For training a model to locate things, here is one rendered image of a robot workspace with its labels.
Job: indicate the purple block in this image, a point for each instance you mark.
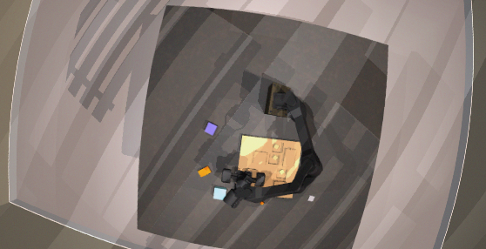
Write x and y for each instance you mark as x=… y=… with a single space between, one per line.
x=211 y=128

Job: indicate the light blue flat block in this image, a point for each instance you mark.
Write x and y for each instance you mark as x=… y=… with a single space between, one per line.
x=219 y=192

